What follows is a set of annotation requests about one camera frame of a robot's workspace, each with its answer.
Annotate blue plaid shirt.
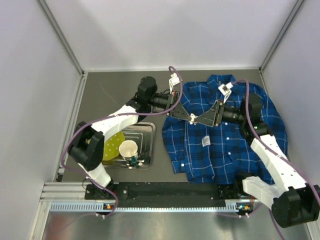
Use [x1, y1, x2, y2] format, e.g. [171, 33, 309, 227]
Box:
[162, 75, 273, 185]

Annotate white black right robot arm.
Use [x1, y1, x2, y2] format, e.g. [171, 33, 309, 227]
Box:
[193, 93, 320, 228]

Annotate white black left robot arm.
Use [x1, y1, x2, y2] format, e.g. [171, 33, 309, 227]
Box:
[67, 76, 183, 189]

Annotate silver metal tray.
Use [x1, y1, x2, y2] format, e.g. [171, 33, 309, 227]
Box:
[102, 122, 156, 170]

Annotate white paper cup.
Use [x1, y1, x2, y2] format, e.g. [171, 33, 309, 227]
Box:
[119, 140, 138, 163]

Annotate green dotted plate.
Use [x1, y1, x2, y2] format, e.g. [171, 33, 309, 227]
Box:
[102, 131, 125, 161]

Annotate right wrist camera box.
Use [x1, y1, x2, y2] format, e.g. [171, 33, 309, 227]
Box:
[218, 82, 233, 104]

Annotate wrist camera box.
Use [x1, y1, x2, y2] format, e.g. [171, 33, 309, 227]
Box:
[218, 82, 233, 104]
[168, 73, 180, 94]

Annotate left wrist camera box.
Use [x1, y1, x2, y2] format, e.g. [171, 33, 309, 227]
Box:
[168, 73, 180, 94]

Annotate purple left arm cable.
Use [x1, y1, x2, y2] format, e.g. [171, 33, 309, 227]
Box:
[59, 65, 183, 223]

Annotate white slotted cable duct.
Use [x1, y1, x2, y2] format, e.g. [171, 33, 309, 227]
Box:
[49, 201, 251, 213]

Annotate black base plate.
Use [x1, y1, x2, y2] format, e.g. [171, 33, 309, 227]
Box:
[84, 181, 253, 201]

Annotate aluminium front frame rail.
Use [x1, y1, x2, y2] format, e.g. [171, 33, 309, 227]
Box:
[39, 181, 315, 203]

